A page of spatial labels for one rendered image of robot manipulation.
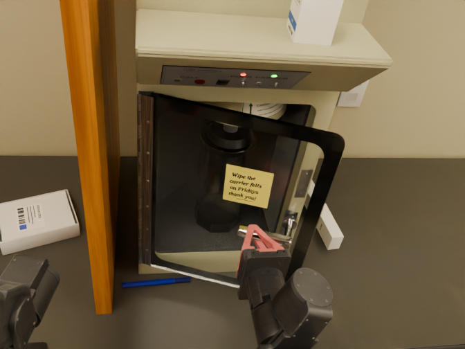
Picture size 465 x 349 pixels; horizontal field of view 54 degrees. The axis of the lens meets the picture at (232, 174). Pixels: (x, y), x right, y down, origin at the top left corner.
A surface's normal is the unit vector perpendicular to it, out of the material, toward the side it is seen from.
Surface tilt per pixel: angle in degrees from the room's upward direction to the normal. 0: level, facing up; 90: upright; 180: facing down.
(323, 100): 90
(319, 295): 18
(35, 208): 0
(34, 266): 5
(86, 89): 90
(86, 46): 90
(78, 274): 0
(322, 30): 90
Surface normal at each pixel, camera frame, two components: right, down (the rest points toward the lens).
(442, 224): 0.13, -0.75
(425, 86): 0.15, 0.65
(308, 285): 0.42, -0.72
